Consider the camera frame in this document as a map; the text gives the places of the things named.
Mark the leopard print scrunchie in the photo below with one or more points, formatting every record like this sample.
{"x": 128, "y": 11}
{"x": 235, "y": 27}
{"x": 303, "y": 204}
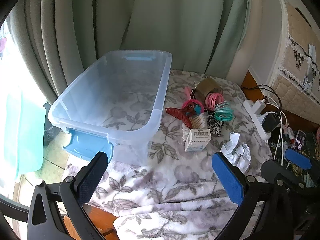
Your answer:
{"x": 215, "y": 127}

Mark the white bed board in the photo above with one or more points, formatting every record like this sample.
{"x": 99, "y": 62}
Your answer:
{"x": 270, "y": 30}

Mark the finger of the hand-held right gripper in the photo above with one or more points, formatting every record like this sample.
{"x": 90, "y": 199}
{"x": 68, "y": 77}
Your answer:
{"x": 276, "y": 170}
{"x": 298, "y": 158}

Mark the cotton swab pack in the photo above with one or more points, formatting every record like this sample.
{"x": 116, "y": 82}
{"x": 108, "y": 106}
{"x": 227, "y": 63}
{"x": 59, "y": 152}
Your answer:
{"x": 195, "y": 122}

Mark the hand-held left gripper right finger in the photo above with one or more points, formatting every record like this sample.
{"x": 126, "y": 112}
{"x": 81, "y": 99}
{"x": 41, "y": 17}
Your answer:
{"x": 227, "y": 177}

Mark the white power strip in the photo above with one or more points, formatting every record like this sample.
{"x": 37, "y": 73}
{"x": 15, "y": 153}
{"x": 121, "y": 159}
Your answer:
{"x": 250, "y": 108}

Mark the clear plastic storage container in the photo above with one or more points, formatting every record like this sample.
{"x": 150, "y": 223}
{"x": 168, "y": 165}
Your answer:
{"x": 112, "y": 92}

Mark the brown tape roll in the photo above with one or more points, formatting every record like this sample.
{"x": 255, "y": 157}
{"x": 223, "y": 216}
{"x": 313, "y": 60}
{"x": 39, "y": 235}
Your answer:
{"x": 208, "y": 86}

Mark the floral fleece blanket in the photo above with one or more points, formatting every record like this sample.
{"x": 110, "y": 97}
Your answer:
{"x": 175, "y": 175}

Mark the black charger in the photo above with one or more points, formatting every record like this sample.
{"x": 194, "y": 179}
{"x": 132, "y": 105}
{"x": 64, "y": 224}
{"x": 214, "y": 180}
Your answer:
{"x": 271, "y": 122}

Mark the green curtain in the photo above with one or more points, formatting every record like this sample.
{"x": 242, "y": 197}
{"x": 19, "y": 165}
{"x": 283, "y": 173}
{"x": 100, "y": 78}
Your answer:
{"x": 150, "y": 17}

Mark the white charger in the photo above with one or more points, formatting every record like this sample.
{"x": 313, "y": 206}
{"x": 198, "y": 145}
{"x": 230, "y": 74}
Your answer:
{"x": 258, "y": 105}

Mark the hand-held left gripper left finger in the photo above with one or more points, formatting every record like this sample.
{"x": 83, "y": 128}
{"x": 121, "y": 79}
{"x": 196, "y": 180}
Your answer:
{"x": 86, "y": 185}

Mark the teal plastic bin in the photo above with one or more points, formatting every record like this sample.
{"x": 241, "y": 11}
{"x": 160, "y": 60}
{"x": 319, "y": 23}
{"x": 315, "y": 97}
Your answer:
{"x": 20, "y": 135}

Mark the black plastic bag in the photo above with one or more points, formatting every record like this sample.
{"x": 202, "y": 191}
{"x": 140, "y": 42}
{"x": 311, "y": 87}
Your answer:
{"x": 50, "y": 135}

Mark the small white box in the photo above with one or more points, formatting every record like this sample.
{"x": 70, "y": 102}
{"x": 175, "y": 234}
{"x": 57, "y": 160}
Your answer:
{"x": 196, "y": 142}

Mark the white paper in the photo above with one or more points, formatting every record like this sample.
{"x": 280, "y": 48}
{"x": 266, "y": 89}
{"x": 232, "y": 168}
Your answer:
{"x": 240, "y": 152}

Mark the red hair claw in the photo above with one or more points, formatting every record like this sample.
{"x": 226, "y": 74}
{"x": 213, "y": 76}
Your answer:
{"x": 177, "y": 112}

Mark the small clear plastic item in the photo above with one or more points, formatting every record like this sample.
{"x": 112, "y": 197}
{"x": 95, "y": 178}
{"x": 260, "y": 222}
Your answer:
{"x": 300, "y": 140}

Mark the wooden bed frame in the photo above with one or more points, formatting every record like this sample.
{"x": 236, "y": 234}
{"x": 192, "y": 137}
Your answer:
{"x": 248, "y": 78}

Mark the beige quilted mattress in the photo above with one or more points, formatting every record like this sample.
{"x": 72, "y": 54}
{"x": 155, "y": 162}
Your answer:
{"x": 295, "y": 62}

